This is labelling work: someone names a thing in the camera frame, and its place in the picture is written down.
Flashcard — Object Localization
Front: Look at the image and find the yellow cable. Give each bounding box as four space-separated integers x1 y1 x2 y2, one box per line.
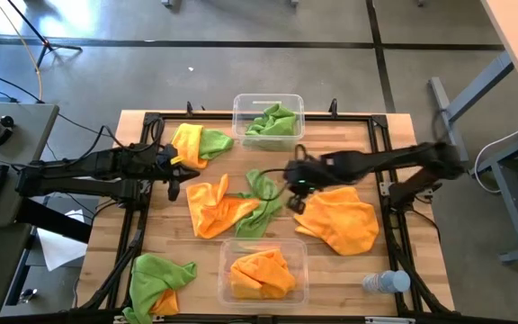
0 0 43 103

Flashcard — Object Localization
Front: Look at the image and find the white cable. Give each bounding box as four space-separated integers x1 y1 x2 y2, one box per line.
472 128 518 195

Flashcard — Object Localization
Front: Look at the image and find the blue plastic water bottle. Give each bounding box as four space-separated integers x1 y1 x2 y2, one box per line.
361 269 412 294

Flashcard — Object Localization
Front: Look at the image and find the black support beam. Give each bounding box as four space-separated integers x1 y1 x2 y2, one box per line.
14 197 94 245

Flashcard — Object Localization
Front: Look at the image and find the orange microfiber towel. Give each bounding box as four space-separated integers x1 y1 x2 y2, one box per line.
149 288 181 317
185 173 262 240
293 186 380 257
170 121 210 170
228 248 297 302

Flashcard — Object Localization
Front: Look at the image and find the clear plastic bin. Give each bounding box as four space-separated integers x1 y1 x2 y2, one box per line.
231 93 306 152
217 237 309 309

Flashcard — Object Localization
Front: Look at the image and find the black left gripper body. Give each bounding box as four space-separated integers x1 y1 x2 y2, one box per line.
148 143 183 185

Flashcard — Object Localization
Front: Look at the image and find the black aluminium table frame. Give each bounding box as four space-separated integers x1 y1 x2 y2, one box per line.
76 110 456 324

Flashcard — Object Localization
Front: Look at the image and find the white paper sheet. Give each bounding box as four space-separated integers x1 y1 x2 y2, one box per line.
36 209 89 272

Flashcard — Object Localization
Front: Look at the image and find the grey desk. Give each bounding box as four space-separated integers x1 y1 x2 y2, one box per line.
0 102 60 319

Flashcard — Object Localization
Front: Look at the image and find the grey table leg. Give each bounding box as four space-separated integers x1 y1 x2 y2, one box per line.
428 49 515 164

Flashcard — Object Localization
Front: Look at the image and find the grey table frame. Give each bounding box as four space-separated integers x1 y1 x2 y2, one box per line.
468 112 518 265

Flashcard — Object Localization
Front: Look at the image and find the small shiny metal object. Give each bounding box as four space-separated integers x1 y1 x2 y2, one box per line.
18 287 39 304

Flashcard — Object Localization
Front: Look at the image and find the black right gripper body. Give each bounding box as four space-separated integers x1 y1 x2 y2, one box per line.
283 155 330 195

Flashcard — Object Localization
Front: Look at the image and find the black tripod stand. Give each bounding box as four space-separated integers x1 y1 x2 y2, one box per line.
6 0 84 68

